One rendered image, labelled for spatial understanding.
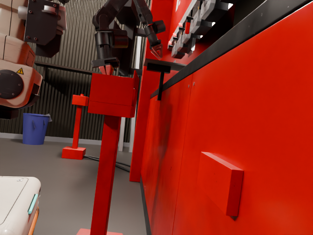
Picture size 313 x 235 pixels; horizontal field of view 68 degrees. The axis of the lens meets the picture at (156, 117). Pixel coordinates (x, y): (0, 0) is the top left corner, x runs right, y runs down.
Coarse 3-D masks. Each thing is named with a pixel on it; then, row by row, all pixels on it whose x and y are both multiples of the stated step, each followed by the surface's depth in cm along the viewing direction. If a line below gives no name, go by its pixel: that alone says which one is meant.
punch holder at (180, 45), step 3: (183, 24) 159; (183, 27) 159; (180, 30) 166; (183, 30) 159; (180, 33) 165; (180, 36) 162; (180, 39) 160; (177, 42) 170; (180, 42) 159; (177, 45) 168; (180, 45) 160; (183, 45) 159; (186, 45) 160; (177, 48) 167; (180, 48) 165; (183, 48) 164; (186, 48) 163; (180, 51) 172; (183, 51) 171; (186, 51) 170
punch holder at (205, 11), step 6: (204, 0) 109; (210, 0) 100; (216, 0) 100; (204, 6) 109; (210, 6) 100; (216, 6) 100; (222, 6) 100; (228, 6) 101; (204, 12) 106; (210, 12) 104; (216, 12) 103; (222, 12) 103; (204, 18) 111; (210, 18) 110; (216, 18) 109
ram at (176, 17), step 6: (174, 0) 222; (180, 0) 185; (186, 0) 158; (174, 6) 217; (180, 6) 181; (186, 6) 156; (192, 6) 137; (174, 12) 212; (180, 12) 178; (174, 18) 207; (180, 18) 174; (174, 24) 202; (174, 30) 197; (168, 42) 228; (168, 48) 225
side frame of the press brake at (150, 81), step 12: (156, 0) 226; (168, 0) 227; (156, 12) 226; (168, 12) 227; (228, 12) 234; (168, 24) 228; (216, 24) 233; (228, 24) 235; (168, 36) 228; (204, 36) 232; (216, 36) 233; (204, 48) 232; (144, 60) 227; (168, 60) 229; (180, 60) 230; (192, 60) 231; (144, 72) 226; (156, 72) 228; (144, 84) 227; (156, 84) 228; (144, 96) 227; (144, 108) 227; (144, 120) 228; (144, 132) 228; (132, 156) 227; (132, 168) 227; (132, 180) 228
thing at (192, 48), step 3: (192, 39) 139; (195, 39) 140; (189, 42) 147; (192, 42) 139; (189, 45) 146; (192, 45) 139; (189, 48) 145; (192, 48) 140; (189, 51) 144; (192, 51) 140; (189, 54) 147
